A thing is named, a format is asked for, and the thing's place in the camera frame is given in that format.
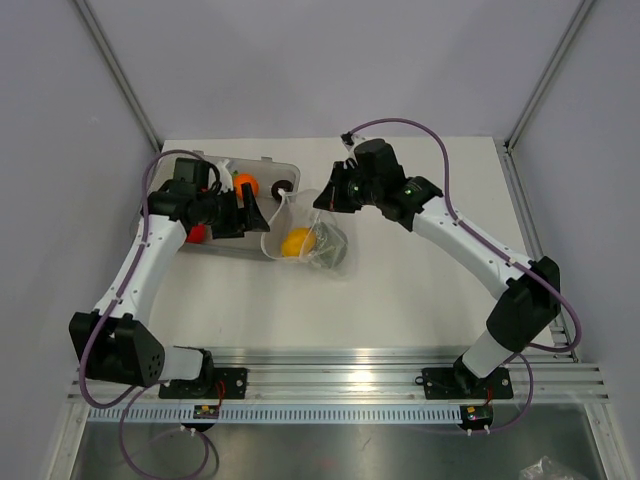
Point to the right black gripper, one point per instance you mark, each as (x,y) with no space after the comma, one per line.
(334,189)

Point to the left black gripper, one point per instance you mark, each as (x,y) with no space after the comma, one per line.
(240,220)

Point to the green netted melon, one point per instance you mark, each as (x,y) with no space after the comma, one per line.
(331,246)

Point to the clear zip top bag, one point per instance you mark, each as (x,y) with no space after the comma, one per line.
(295,210)

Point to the yellow lemon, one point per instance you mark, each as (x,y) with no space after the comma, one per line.
(298,243)

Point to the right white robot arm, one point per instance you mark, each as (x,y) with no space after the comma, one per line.
(524,290)

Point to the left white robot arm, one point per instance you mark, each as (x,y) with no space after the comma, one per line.
(112,341)

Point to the orange fruit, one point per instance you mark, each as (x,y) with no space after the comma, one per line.
(241,179)

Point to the crumpled plastic wrap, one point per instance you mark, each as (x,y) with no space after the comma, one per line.
(548,469)

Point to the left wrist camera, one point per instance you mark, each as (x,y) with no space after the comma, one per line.
(225,175)

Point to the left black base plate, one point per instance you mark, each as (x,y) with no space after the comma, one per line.
(220,382)

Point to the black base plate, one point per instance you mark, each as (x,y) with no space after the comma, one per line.
(439,383)
(220,382)

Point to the aluminium rail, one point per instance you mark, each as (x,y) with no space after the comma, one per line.
(386,375)

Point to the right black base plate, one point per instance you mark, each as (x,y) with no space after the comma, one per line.
(439,383)

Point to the white slotted cable duct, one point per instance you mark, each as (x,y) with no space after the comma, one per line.
(282,414)

